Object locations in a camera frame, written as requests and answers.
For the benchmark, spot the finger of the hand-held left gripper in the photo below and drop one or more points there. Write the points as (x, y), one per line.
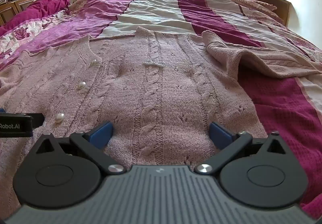
(37, 117)

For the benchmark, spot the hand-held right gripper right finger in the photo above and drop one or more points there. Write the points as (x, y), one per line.
(220, 134)

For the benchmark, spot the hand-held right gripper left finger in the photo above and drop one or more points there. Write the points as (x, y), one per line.
(100, 133)

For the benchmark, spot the pink knit cardigan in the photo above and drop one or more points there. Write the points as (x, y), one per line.
(156, 93)

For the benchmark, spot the floral quilt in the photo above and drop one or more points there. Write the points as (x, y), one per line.
(30, 27)

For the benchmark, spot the magenta pillow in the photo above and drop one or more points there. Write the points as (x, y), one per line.
(50, 4)

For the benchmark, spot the striped magenta bedspread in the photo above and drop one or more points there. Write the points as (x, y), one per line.
(213, 12)

